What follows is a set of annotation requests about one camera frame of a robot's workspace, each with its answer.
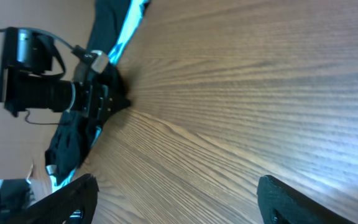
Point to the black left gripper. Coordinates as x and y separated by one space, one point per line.
99 95

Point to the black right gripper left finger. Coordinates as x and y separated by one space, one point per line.
74 203

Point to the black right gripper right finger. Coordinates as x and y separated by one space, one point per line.
281 204

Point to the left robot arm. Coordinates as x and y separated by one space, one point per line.
32 71

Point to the light blue shirt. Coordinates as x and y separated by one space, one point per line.
126 34

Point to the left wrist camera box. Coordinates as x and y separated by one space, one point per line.
91 63

